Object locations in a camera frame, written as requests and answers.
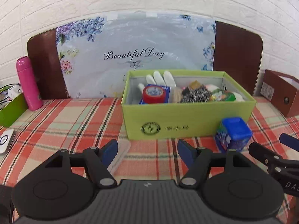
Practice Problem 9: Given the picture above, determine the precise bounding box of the small blue box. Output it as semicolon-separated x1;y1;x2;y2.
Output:
214;117;253;154

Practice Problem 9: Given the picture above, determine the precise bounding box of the small white box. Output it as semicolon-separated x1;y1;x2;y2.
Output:
8;85;23;98

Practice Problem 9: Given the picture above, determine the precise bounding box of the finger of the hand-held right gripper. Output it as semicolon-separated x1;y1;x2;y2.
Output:
280;133;299;152
248;142;288;172

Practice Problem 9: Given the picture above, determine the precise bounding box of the green storage box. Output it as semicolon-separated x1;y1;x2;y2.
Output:
0;85;29;127

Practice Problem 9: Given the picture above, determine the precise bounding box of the steel wool scrubber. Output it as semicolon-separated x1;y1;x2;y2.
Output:
181;86;212;103

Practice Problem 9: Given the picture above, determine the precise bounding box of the flat white device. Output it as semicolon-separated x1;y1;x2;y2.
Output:
0;129;16;157

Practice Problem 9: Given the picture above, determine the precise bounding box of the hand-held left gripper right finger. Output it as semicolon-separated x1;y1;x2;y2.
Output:
178;139;251;188

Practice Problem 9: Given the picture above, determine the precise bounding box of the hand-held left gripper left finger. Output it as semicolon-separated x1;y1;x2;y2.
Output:
44;139;119;188

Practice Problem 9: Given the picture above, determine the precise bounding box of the gold box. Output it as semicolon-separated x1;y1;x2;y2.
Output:
188;80;202;91

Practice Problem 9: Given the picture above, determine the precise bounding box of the pink thermos bottle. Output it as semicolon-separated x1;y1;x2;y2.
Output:
16;56;44;111

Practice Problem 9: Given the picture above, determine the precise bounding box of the white work glove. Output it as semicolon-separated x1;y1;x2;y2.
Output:
207;84;246;102
138;71;176;94

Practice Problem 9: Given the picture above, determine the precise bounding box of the plaid tablecloth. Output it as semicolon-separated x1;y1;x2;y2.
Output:
0;96;299;224

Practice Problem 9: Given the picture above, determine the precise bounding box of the shiny green box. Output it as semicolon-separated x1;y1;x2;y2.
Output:
209;89;236;102

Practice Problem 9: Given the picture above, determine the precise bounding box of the red tape roll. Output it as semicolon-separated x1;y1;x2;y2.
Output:
142;85;167;103

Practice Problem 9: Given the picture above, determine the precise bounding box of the clear bag of toothpicks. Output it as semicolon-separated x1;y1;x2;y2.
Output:
172;87;185;103

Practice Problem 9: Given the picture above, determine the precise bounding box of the brown cardboard box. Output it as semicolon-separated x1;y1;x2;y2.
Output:
260;69;299;118

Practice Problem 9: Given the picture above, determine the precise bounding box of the floral plastic bag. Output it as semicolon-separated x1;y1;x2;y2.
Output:
56;10;216;99

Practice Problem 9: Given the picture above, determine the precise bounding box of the lime green cardboard box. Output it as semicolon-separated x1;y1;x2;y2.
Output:
121;69;257;141

